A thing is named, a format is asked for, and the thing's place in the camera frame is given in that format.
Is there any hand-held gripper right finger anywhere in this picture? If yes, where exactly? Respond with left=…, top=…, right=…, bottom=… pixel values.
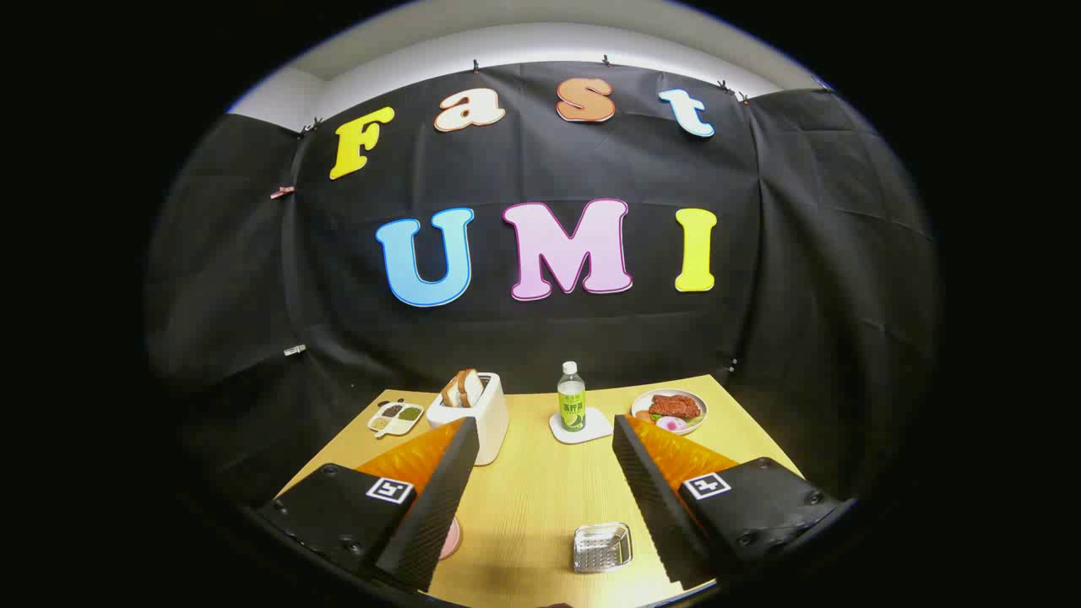
left=612, top=414, right=845, bottom=588

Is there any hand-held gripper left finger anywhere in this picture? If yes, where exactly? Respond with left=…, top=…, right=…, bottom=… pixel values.
left=258, top=415, right=481, bottom=594

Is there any white coaster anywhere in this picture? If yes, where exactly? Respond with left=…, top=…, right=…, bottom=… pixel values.
left=549, top=408, right=614, bottom=444

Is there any brown meat piece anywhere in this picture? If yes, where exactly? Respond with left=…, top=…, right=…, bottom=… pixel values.
left=649, top=394, right=702, bottom=421

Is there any white divided condiment dish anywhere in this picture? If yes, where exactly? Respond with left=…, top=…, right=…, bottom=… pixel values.
left=368, top=399, right=425, bottom=438

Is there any white toaster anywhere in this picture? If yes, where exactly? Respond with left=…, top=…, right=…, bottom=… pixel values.
left=426, top=372, right=509, bottom=466

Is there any white plate of food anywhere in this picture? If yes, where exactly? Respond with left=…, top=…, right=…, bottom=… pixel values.
left=631, top=388, right=709, bottom=437

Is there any green label drink bottle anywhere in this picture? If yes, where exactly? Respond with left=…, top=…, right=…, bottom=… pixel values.
left=557, top=361, right=586, bottom=433

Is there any metal wire basket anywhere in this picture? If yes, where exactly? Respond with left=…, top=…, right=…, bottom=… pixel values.
left=573, top=523, right=633, bottom=574

